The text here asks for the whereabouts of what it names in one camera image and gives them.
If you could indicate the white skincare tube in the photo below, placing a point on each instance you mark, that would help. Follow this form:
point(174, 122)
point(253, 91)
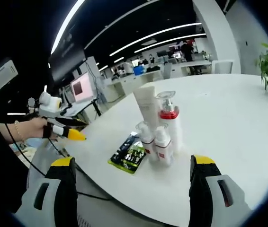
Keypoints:
point(145, 104)

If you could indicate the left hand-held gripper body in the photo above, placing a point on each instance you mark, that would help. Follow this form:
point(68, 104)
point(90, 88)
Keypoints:
point(50, 106)

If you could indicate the large red-collar pump bottle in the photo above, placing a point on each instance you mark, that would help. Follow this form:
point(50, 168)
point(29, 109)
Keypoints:
point(170, 127)

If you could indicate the small white pump bottle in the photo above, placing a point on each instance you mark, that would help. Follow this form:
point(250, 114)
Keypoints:
point(163, 146)
point(147, 142)

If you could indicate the white chair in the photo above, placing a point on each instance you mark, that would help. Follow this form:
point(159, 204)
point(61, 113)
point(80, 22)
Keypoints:
point(223, 67)

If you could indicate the pink screen monitor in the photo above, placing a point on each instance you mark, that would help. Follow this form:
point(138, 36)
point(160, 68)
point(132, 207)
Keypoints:
point(82, 88)

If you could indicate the grey mesh office chair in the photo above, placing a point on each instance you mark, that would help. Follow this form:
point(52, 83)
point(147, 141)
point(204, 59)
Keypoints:
point(89, 212)

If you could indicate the large dark screen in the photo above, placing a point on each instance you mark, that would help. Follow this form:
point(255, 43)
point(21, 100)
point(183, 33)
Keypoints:
point(67, 54)

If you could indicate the person's left hand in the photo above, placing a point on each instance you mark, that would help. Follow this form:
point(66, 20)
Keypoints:
point(35, 128)

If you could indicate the black monitor stand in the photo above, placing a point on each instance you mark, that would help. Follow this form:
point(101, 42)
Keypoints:
point(97, 107)

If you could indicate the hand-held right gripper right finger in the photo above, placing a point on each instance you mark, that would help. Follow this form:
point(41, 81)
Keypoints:
point(200, 189)

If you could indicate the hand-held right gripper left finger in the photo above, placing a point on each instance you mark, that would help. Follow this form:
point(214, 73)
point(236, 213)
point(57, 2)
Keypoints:
point(65, 189)

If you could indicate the blue crate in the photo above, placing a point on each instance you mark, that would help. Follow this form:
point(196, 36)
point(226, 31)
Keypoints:
point(139, 71)

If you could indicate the green skincare sachet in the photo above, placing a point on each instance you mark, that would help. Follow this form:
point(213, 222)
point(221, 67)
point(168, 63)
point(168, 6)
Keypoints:
point(129, 153)

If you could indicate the ceiling air conditioner unit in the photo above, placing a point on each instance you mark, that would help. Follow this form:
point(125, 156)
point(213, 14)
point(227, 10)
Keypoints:
point(2, 75)

